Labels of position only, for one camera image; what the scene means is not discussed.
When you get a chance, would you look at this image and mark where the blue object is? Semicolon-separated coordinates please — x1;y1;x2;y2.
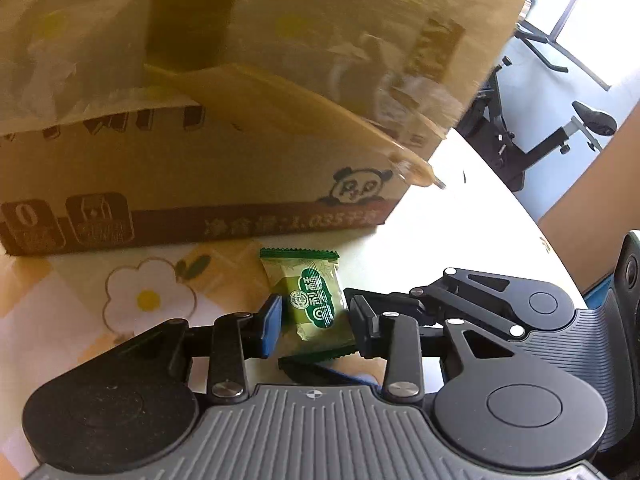
584;269;623;308

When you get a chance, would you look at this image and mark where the floral checkered tablecloth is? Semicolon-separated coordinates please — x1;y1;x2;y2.
0;130;586;396

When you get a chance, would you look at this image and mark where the black metal stand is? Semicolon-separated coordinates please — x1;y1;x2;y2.
515;12;613;92

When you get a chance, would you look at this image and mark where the small green candy packet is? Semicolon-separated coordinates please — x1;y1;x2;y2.
259;247;357;363

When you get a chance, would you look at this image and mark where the black exercise bike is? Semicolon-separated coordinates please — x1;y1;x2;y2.
457;57;618;193

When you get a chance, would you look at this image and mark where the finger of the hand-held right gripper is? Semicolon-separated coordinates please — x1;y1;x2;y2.
277;357;385;387
344;266;525;340

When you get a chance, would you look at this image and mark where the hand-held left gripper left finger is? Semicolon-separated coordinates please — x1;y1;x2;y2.
107;294;282;405

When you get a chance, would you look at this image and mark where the orange-brown flat object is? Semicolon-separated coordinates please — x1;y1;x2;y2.
539;124;640;306

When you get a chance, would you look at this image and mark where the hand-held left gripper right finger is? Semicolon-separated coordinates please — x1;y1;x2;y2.
350;296;526;405

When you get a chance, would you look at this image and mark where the cardboard box with plastic liner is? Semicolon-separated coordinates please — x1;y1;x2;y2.
0;0;531;258

